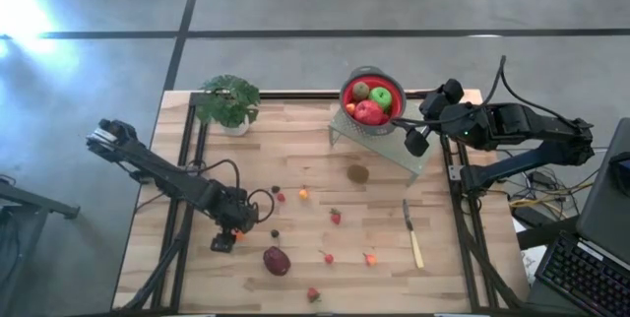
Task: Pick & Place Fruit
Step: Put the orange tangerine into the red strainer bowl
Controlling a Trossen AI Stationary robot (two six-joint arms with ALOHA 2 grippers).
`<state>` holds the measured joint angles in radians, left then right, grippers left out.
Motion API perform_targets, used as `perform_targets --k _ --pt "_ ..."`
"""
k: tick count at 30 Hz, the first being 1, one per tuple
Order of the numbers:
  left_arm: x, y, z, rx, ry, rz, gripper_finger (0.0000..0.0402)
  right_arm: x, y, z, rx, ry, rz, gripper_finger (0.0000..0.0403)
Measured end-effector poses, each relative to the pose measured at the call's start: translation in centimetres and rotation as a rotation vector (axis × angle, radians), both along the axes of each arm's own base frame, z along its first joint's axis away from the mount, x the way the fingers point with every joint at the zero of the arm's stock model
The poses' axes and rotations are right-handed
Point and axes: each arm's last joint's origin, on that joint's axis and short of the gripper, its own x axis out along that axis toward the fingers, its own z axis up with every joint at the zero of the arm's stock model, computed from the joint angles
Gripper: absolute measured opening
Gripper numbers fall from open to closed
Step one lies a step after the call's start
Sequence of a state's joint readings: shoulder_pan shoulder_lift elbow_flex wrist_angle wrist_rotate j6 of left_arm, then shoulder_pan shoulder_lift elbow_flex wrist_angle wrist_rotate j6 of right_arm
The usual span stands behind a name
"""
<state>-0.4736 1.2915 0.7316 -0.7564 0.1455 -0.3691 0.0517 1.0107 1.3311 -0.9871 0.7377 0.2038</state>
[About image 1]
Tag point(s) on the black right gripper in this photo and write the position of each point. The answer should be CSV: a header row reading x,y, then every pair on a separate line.
x,y
443,117

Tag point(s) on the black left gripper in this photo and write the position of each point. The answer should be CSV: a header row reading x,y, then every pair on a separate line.
x,y
236,211

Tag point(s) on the orange tangerine with leaves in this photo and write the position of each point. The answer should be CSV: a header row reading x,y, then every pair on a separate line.
x,y
239,236

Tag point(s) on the dark small plum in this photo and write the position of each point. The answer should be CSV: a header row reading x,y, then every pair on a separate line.
x,y
275,189

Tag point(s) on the red cherry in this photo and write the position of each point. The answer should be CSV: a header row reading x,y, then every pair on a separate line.
x,y
280,197
329,258

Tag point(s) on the dark red apple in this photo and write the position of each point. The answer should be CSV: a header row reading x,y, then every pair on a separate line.
x,y
276,261

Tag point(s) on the green apple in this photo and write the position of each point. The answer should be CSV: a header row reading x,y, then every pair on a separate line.
x,y
380,98

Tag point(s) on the small yellow orange fruit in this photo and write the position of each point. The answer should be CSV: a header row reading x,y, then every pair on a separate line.
x,y
304,193
350,108

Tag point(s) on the red strawberry green leaves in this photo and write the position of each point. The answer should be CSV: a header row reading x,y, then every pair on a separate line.
x,y
313,294
335,216

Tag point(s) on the small orange red fruit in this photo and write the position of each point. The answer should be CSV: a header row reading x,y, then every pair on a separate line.
x,y
370,259

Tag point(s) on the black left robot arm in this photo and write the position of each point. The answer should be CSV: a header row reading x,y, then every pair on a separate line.
x,y
162,174

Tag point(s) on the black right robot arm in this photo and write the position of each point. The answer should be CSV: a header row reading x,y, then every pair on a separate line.
x,y
531,122

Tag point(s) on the dark cherry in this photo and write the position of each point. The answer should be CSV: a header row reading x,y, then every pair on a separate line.
x,y
274,233

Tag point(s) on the pale green perforated metal shelf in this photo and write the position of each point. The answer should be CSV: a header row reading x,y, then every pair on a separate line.
x,y
384,147

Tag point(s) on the red collapsible colander grey rim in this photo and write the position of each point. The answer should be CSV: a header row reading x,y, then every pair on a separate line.
x,y
347,94

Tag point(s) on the green plant in white pot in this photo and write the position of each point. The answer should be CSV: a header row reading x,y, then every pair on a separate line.
x,y
229,103

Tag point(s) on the black power adapter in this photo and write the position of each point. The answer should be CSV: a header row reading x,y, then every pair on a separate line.
x,y
529,216
541,177

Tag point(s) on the white printed paper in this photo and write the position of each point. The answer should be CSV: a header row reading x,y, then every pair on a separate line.
x,y
531,263

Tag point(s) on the dark metal stand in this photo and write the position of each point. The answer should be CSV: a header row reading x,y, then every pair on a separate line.
x,y
29,199

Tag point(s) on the black aluminium rig frame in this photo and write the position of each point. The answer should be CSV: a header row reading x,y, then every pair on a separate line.
x,y
295,95

